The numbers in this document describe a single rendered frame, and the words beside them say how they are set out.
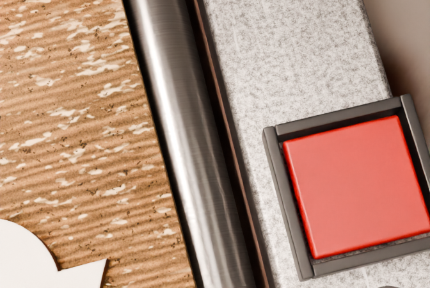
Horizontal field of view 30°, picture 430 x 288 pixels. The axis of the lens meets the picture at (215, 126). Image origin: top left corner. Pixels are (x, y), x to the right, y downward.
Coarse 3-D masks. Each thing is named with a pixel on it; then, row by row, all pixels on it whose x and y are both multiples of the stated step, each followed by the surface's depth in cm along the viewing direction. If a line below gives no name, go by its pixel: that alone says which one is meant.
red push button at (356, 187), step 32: (352, 128) 40; (384, 128) 40; (288, 160) 39; (320, 160) 39; (352, 160) 39; (384, 160) 39; (320, 192) 39; (352, 192) 39; (384, 192) 39; (416, 192) 39; (320, 224) 38; (352, 224) 38; (384, 224) 38; (416, 224) 38; (320, 256) 38
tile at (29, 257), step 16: (0, 224) 37; (16, 224) 37; (0, 240) 37; (16, 240) 37; (32, 240) 37; (0, 256) 36; (16, 256) 36; (32, 256) 36; (48, 256) 36; (0, 272) 36; (16, 272) 36; (32, 272) 36; (48, 272) 36; (64, 272) 36; (80, 272) 36; (96, 272) 36
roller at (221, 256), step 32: (128, 0) 43; (160, 0) 43; (160, 32) 42; (192, 32) 44; (160, 64) 42; (192, 64) 42; (160, 96) 41; (192, 96) 41; (160, 128) 41; (192, 128) 41; (192, 160) 40; (224, 160) 42; (192, 192) 40; (224, 192) 41; (192, 224) 39; (224, 224) 40; (192, 256) 39; (224, 256) 39
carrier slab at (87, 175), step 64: (0, 0) 41; (64, 0) 41; (0, 64) 40; (64, 64) 40; (128, 64) 40; (0, 128) 39; (64, 128) 39; (128, 128) 39; (0, 192) 38; (64, 192) 38; (128, 192) 38; (64, 256) 37; (128, 256) 37
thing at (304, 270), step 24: (408, 96) 40; (312, 120) 39; (336, 120) 39; (360, 120) 40; (408, 120) 39; (264, 144) 40; (408, 144) 40; (288, 192) 39; (288, 216) 38; (336, 264) 38; (360, 264) 38
